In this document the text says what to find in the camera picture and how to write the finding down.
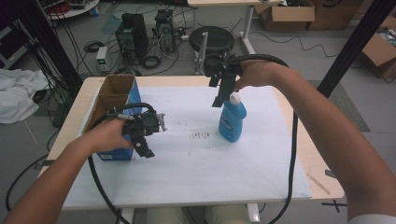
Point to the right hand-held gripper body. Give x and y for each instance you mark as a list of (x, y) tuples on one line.
[(221, 65)]

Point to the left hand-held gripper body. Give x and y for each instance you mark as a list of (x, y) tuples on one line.
[(148, 123)]

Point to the blue bottle with white cap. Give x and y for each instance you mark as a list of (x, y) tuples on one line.
[(232, 121)]

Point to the blue cardboard box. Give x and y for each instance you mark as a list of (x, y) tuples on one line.
[(116, 85)]

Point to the person's left hand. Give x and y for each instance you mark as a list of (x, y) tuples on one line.
[(107, 135)]

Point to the person's right hand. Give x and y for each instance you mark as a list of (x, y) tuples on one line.
[(258, 74)]

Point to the white desk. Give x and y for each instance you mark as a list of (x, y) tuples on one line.
[(249, 28)]

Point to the white sheet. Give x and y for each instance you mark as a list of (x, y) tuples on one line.
[(199, 168)]

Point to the small black computer tower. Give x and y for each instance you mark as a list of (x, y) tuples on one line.
[(165, 29)]

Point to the white table leg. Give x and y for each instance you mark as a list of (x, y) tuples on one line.
[(127, 216), (253, 214)]

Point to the person's left leg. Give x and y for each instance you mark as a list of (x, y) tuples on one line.
[(168, 216)]

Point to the person's leg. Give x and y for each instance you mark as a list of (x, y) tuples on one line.
[(168, 216), (227, 215)]

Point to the white power supply unit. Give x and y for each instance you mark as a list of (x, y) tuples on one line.
[(101, 59)]

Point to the open cardboard box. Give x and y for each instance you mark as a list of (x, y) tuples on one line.
[(286, 15)]

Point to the large black computer tower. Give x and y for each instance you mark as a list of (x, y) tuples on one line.
[(134, 37)]

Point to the grey tape strip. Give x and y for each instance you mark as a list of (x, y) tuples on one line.
[(329, 173), (43, 164)]

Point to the person's right leg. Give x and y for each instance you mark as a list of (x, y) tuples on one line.
[(227, 215)]

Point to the dark floor mat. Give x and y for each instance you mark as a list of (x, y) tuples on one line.
[(348, 109)]

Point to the closed cardboard box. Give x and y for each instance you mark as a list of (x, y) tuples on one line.
[(336, 15)]

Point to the thin wooden stick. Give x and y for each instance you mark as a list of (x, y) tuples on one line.
[(318, 184)]

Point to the round white table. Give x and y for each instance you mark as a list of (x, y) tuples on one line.
[(76, 11)]

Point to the white cloth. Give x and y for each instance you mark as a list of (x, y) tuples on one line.
[(17, 93)]

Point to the cardboard box with contents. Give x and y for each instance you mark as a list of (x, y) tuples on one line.
[(379, 53)]

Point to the black tape cross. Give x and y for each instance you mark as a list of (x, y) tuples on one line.
[(334, 204)]

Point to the person's white sleeve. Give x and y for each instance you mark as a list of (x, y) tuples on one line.
[(373, 219)]

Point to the black aluminium frame post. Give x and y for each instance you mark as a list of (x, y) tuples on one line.
[(351, 46)]

